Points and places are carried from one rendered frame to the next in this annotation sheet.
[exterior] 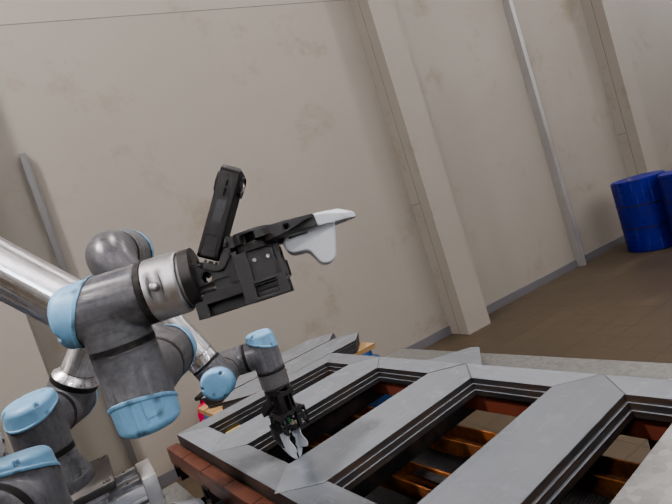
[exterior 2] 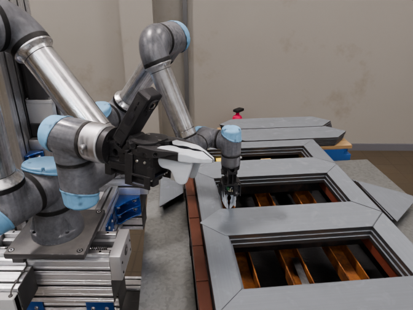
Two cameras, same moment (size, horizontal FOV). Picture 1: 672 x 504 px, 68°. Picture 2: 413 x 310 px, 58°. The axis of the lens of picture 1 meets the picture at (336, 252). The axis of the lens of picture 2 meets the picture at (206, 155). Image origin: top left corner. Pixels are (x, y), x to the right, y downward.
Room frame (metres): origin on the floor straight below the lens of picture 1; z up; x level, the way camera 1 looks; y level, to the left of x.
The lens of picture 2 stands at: (0.13, -0.29, 1.71)
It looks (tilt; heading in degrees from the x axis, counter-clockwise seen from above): 25 degrees down; 29
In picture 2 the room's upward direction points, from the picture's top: straight up
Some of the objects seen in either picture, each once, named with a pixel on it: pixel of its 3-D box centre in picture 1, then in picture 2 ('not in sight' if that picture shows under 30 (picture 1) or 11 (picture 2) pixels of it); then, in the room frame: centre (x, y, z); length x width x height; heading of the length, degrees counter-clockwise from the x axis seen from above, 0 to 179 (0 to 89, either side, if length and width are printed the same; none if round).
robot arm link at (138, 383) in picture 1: (141, 380); (83, 177); (0.61, 0.27, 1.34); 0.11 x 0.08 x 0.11; 3
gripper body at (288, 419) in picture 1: (285, 407); (230, 179); (1.29, 0.25, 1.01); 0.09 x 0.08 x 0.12; 35
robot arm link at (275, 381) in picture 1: (275, 378); (231, 160); (1.30, 0.26, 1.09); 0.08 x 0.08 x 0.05
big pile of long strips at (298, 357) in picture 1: (286, 368); (281, 131); (2.35, 0.40, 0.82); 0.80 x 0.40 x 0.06; 125
